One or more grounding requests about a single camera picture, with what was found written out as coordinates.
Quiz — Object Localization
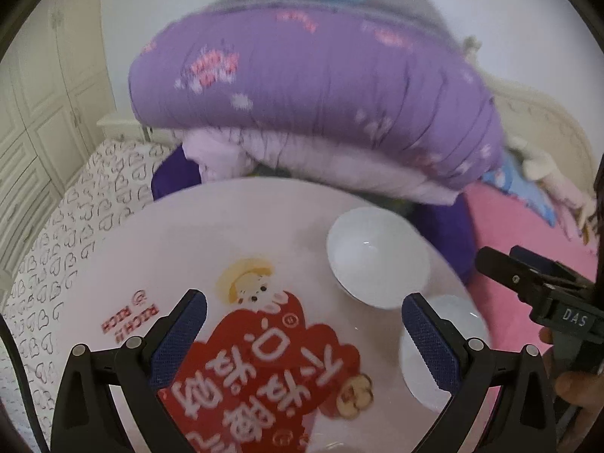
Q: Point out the small white bowl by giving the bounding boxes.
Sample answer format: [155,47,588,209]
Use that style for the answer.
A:
[327,206,431,310]
[399,293,490,413]

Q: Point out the right hand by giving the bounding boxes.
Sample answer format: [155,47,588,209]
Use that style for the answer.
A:
[537,327,604,411]

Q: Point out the blue cartoon pillow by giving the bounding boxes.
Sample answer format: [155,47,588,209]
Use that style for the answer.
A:
[481,153,557,227]

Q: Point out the cream plush toy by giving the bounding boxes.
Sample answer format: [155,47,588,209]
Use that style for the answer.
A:
[506,133,597,230]

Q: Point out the cream headboard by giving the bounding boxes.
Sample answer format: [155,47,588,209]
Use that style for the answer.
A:
[464,35,601,200]

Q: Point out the purple floral quilt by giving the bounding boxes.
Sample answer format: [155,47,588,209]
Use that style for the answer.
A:
[128,6,504,190]

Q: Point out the heart pattern mattress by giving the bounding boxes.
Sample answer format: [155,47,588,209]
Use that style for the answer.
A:
[2,139,172,436]

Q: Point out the cream nightstand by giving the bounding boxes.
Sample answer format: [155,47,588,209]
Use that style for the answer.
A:
[96,111,151,142]

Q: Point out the cream wardrobe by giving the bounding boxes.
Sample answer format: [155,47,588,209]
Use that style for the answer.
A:
[1,0,115,294]

